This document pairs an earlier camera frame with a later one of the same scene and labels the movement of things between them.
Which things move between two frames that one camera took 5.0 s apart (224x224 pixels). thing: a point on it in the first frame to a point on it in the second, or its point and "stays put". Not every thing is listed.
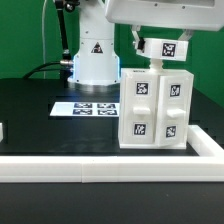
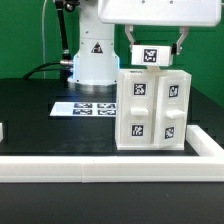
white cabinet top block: x=167 y=49 to x=151 y=55
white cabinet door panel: x=139 y=108 stays put
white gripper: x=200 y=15 stays put
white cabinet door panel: x=172 y=110 stays put
